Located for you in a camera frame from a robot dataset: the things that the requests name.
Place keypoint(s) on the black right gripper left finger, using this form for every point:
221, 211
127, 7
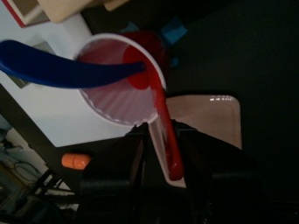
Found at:
113, 180

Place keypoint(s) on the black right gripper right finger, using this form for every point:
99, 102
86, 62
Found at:
222, 180

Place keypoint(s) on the red plastic utensil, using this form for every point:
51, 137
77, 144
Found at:
162, 116

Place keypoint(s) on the brown wooden board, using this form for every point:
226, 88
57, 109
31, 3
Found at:
213, 116

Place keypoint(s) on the white cutting board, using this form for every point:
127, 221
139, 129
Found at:
51, 108

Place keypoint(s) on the orange cylinder object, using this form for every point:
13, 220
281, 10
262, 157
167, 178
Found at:
77, 161

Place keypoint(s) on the red plastic cup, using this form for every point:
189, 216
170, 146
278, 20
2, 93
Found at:
125, 78

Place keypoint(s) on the blue tape piece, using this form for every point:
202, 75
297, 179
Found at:
174, 30

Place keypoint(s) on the red box with wooden knob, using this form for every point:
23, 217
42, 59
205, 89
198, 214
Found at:
47, 10

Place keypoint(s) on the black table frame bar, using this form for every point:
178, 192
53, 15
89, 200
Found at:
35, 137

